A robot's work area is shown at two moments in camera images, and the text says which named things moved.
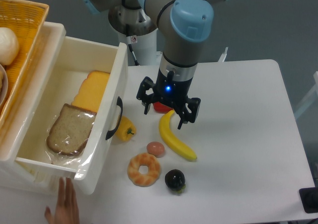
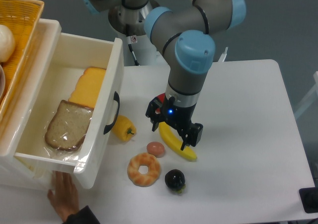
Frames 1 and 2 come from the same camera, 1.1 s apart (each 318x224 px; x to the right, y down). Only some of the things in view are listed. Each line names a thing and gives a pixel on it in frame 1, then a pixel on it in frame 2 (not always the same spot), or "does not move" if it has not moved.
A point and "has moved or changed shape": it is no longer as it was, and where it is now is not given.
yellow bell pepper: [127, 130] does not move
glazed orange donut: [143, 159] does not move
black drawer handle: [119, 103] → [116, 98]
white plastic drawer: [77, 123] has moved or changed shape
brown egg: [156, 148] does not move
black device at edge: [309, 197] does not move
